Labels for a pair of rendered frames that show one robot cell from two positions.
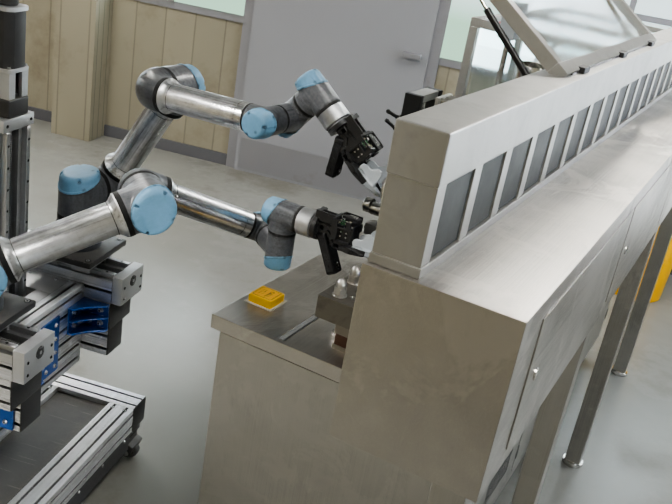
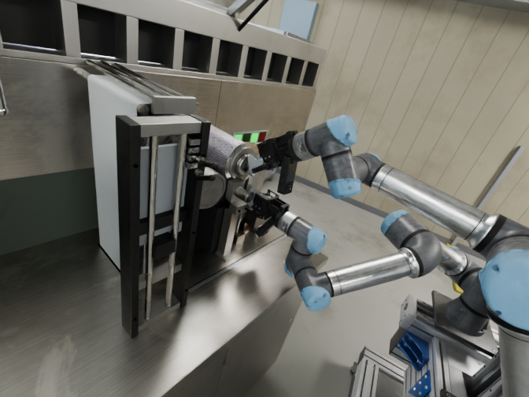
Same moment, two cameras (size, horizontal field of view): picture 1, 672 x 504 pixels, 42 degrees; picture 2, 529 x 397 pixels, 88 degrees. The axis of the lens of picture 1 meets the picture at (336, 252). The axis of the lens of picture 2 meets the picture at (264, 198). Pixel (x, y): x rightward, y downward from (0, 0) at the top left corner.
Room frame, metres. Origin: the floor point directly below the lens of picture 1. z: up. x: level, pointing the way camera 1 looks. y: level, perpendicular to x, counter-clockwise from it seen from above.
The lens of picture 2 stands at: (2.90, 0.11, 1.59)
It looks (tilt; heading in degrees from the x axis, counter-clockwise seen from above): 28 degrees down; 189
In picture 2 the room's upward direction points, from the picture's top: 15 degrees clockwise
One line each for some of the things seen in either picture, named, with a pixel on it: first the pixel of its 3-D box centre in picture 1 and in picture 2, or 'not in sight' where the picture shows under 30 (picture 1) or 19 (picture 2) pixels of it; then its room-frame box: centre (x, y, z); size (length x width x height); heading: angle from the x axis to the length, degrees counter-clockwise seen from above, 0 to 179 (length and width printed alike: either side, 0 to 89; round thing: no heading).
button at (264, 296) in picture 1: (266, 297); not in sight; (2.05, 0.16, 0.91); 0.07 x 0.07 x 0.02; 65
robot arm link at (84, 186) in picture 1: (80, 190); not in sight; (2.39, 0.78, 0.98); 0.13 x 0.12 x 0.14; 153
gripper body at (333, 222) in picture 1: (336, 229); (270, 209); (2.09, 0.01, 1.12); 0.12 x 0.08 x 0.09; 65
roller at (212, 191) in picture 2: not in sight; (186, 173); (2.16, -0.28, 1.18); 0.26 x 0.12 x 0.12; 65
